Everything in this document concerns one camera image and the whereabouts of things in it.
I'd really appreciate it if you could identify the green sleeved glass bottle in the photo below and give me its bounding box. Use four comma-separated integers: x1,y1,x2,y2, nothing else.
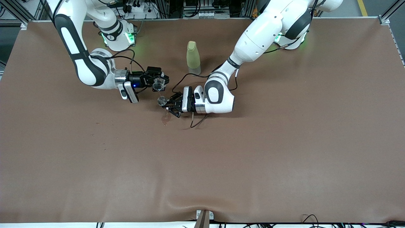
186,41,202,77

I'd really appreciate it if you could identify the white power strip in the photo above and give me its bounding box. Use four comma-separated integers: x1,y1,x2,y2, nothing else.
125,3,159,19

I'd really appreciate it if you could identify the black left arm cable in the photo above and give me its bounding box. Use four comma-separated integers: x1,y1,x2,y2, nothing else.
172,38,299,129

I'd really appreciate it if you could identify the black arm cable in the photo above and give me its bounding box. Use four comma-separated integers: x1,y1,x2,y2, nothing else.
172,38,299,129
108,49,147,94

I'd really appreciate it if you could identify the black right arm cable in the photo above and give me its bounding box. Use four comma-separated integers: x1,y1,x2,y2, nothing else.
108,49,147,94

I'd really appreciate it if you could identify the grey metal table bracket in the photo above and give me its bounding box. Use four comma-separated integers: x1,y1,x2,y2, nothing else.
195,210,214,228

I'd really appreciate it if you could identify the aluminium frame rail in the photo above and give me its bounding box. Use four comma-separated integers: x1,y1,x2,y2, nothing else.
378,0,405,25
6,0,45,26

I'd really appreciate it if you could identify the black cable loop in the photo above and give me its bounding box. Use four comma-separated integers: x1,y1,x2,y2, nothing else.
301,214,320,228

